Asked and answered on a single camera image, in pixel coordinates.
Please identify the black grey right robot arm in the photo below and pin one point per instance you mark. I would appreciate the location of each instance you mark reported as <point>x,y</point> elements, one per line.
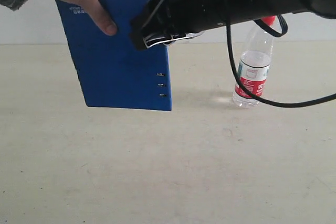
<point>211,14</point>

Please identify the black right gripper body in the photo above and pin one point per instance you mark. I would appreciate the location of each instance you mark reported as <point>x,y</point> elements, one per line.
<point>163,22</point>

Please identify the clear water bottle red cap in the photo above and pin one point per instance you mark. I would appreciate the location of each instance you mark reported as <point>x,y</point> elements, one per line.
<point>254,64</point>

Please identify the blue ring binder notebook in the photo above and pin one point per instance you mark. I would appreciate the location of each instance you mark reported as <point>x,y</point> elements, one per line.
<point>112,73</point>

